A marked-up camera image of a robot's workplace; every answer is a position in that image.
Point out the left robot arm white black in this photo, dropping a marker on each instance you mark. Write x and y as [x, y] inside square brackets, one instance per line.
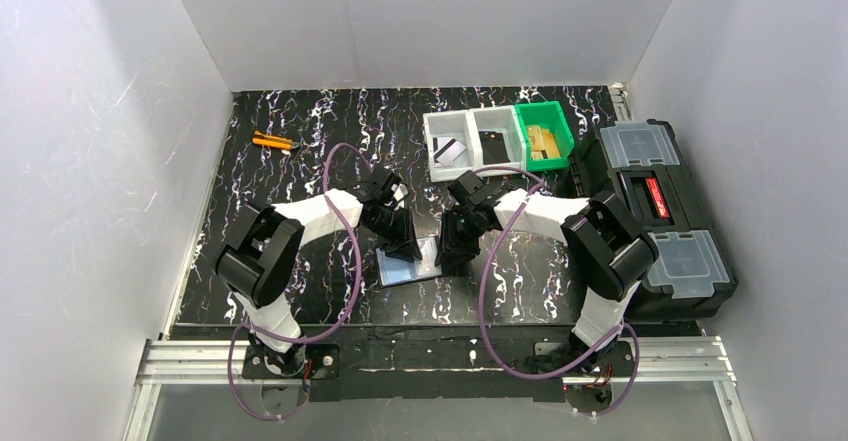
[259, 252]

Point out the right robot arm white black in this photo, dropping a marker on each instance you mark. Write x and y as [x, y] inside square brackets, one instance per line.
[611, 251]

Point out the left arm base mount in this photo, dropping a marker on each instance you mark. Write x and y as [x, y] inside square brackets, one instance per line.
[285, 381]

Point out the white card magnetic stripe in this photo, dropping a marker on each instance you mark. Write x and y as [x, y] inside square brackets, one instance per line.
[446, 150]

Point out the black leather card holder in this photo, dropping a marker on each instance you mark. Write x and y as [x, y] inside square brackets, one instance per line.
[396, 272]

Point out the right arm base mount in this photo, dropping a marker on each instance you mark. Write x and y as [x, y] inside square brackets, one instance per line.
[598, 384]

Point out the green bin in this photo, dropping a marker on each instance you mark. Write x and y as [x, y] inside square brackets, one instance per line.
[549, 115]

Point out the middle white bin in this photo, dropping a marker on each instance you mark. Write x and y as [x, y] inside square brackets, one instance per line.
[505, 120]

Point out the black card in bin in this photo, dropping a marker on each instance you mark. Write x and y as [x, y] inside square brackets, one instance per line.
[494, 148]

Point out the tan cards in green bin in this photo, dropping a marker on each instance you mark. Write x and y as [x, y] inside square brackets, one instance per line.
[543, 143]

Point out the black toolbox clear lids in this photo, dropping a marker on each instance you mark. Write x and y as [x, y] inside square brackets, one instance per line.
[642, 163]

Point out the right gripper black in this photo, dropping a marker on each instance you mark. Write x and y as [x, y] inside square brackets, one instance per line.
[457, 239]

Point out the white bin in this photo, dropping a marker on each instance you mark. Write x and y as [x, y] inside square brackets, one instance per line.
[456, 124]
[505, 120]

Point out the aluminium frame rail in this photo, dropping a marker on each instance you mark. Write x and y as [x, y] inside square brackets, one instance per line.
[422, 366]

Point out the left white bin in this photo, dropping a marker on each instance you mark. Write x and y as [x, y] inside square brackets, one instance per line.
[456, 124]

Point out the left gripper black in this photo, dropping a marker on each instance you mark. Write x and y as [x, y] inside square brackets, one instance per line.
[403, 231]

